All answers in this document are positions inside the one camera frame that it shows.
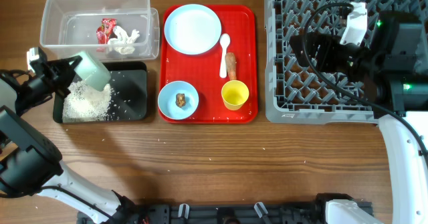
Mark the brown food scrap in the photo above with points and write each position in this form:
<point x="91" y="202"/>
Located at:
<point x="180" y="100"/>

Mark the white plastic spoon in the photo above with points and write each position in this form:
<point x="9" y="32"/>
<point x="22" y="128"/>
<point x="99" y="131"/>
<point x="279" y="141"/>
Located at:
<point x="224" y="41"/>

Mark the red serving tray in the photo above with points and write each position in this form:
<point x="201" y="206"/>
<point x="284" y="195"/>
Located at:
<point x="202" y="71"/>

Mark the yellow cup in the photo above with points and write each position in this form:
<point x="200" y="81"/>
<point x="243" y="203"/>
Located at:
<point x="234" y="94"/>

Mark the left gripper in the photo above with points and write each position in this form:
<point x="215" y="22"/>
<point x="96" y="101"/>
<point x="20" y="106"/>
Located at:
<point x="55" y="69"/>

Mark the grey dishwasher rack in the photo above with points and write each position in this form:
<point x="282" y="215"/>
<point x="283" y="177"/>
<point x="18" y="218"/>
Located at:
<point x="294" y="94"/>

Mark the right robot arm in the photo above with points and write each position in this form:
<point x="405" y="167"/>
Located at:
<point x="395" y="91"/>

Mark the black waste tray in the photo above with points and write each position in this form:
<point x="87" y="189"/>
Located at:
<point x="129" y="93"/>

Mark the green bowl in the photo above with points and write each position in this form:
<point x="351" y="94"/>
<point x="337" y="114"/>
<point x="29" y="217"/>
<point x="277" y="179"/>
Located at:
<point x="92" y="71"/>

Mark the white rice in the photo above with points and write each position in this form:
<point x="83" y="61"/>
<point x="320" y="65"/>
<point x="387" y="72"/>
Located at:
<point x="85" y="104"/>

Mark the clear plastic waste bin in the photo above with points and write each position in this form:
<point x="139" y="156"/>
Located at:
<point x="69" y="27"/>

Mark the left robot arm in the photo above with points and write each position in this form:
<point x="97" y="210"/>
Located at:
<point x="36" y="167"/>

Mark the red candy wrapper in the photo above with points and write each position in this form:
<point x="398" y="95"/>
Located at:
<point x="104" y="32"/>

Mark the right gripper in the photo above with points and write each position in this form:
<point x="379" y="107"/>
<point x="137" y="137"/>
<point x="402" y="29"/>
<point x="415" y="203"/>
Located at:
<point x="330" y="44"/>

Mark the large light blue plate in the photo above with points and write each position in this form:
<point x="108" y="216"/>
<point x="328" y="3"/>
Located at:
<point x="192" y="29"/>

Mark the small light blue bowl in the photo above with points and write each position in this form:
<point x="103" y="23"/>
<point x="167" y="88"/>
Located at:
<point x="167" y="98"/>

